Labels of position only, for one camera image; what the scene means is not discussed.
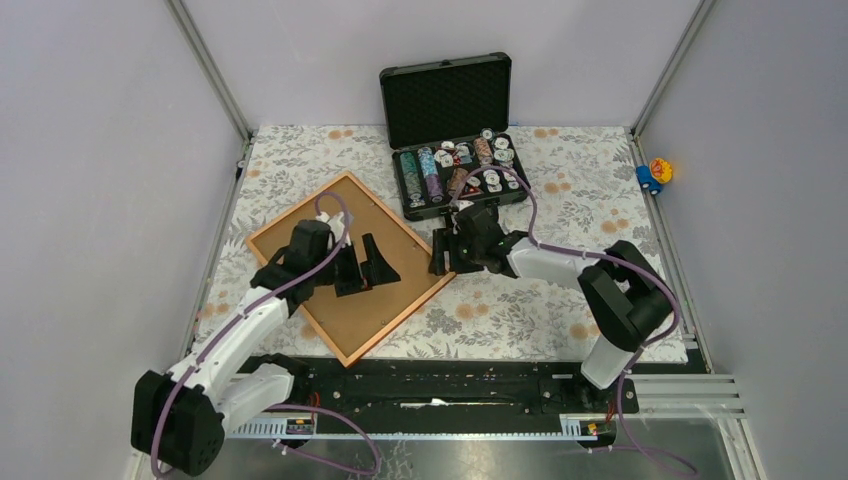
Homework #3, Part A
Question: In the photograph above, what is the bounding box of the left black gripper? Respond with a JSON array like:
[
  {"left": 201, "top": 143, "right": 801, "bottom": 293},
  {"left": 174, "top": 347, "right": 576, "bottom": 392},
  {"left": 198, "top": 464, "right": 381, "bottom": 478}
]
[{"left": 311, "top": 233, "right": 400, "bottom": 296}]

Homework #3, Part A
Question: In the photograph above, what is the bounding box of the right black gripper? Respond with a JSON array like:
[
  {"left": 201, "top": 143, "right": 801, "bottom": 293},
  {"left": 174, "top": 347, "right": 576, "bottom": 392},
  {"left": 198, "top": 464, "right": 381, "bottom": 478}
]
[{"left": 427, "top": 228, "right": 485, "bottom": 276}]

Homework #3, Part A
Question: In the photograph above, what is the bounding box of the brown cardboard backing board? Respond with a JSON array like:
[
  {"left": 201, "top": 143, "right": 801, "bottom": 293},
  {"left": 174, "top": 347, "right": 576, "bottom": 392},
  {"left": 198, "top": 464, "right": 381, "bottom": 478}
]
[{"left": 251, "top": 177, "right": 448, "bottom": 361}]

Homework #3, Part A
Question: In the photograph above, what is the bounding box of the orange wooden picture frame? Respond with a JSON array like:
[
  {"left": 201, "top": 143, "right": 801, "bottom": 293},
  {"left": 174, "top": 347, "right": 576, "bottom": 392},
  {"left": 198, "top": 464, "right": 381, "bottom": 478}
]
[{"left": 245, "top": 171, "right": 458, "bottom": 369}]

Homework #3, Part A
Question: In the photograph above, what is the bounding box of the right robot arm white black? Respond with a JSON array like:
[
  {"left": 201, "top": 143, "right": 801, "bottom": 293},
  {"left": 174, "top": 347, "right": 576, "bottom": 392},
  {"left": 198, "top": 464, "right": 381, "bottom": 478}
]
[{"left": 429, "top": 202, "right": 680, "bottom": 412}]

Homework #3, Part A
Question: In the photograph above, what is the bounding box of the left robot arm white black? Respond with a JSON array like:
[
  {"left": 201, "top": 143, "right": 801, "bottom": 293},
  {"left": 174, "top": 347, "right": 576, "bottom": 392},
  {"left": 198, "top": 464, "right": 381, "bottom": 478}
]
[{"left": 130, "top": 214, "right": 401, "bottom": 479}]

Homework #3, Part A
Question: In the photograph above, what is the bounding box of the purple poker chip stack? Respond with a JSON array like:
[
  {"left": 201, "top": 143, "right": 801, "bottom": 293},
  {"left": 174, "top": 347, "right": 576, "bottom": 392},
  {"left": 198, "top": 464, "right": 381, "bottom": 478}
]
[{"left": 425, "top": 174, "right": 444, "bottom": 204}]

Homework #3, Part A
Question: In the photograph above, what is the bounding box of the brown poker chip stack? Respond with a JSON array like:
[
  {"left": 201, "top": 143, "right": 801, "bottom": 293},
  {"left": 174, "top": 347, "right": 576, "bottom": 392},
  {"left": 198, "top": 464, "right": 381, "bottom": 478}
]
[{"left": 447, "top": 167, "right": 469, "bottom": 198}]

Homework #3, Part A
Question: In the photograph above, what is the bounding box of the green poker chip stack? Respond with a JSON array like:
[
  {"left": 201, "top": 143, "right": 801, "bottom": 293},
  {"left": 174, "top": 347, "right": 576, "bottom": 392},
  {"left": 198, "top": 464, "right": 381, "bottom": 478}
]
[{"left": 400, "top": 152, "right": 423, "bottom": 204}]

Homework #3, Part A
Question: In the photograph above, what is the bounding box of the blue poker chip stack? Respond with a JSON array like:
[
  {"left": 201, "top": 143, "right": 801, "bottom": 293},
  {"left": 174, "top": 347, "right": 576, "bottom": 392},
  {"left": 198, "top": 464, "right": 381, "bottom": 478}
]
[{"left": 417, "top": 147, "right": 438, "bottom": 180}]

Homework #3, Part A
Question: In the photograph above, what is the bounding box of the pink poker chip stack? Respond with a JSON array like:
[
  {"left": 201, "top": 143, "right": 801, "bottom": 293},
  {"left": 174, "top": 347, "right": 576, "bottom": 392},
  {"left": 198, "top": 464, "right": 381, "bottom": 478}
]
[{"left": 473, "top": 136, "right": 494, "bottom": 166}]

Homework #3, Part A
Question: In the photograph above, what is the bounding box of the black poker chip case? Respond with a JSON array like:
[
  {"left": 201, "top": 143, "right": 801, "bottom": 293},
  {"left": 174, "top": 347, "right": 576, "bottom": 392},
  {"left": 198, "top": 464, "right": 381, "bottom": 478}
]
[{"left": 379, "top": 52, "right": 529, "bottom": 221}]

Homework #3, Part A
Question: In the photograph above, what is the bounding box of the blue yellow toy car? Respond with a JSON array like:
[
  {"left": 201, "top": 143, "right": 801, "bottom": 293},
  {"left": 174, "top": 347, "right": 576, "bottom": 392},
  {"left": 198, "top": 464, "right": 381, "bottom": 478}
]
[{"left": 635, "top": 158, "right": 673, "bottom": 196}]

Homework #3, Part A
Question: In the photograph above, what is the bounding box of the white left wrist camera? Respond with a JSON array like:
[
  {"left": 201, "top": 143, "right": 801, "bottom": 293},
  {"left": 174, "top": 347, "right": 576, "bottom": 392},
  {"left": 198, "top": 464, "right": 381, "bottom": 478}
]
[{"left": 315, "top": 211, "right": 352, "bottom": 250}]

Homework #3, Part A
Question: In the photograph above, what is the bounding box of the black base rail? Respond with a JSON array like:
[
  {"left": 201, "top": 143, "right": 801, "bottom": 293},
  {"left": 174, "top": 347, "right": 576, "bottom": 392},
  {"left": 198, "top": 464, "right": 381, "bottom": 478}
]
[{"left": 237, "top": 354, "right": 640, "bottom": 440}]

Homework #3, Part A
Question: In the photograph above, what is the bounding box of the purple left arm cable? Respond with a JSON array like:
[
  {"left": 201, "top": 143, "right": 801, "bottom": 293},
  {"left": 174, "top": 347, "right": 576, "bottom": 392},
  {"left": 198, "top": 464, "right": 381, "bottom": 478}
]
[{"left": 149, "top": 192, "right": 384, "bottom": 480}]

